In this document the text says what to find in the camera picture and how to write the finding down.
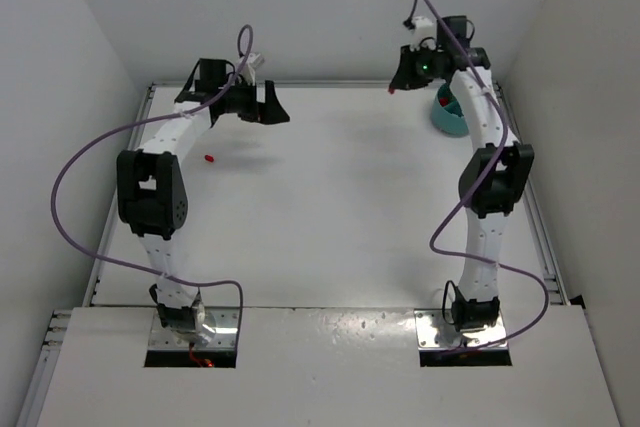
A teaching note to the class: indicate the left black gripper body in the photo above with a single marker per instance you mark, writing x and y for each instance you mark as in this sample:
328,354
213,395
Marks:
260,103

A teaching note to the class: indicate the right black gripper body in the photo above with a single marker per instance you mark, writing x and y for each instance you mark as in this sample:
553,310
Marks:
408,70

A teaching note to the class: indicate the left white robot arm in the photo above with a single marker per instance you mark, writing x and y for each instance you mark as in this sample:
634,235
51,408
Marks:
151,194

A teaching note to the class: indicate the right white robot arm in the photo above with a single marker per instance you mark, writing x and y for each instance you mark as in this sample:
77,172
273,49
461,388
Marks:
493,181

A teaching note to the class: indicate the teal divided round container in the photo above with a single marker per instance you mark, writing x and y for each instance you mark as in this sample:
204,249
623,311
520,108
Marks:
448,119

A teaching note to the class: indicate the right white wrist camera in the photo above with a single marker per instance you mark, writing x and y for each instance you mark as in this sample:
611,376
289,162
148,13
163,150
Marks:
421,28

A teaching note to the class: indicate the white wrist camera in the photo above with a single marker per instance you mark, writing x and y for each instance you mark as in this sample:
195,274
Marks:
248,66
421,28

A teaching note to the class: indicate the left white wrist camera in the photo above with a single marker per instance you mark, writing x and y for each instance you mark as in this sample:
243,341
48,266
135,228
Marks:
248,66

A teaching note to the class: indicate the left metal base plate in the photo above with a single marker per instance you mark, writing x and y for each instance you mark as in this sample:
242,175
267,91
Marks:
217,334

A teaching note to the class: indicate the metal base plate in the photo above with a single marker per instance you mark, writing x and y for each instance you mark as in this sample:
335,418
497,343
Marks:
217,334
434,334

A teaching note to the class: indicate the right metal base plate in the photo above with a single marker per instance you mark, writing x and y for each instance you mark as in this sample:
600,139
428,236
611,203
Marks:
434,334

